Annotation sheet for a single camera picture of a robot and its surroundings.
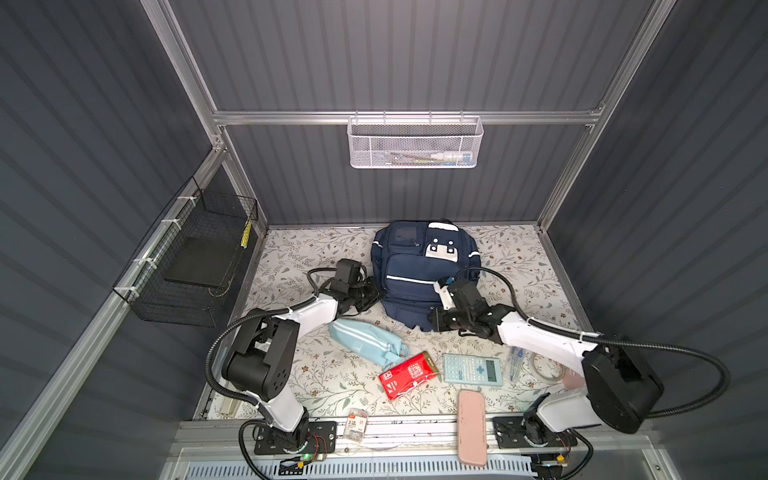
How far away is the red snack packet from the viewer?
822mm

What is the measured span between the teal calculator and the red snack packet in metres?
0.04

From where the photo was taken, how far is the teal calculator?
2.71 ft
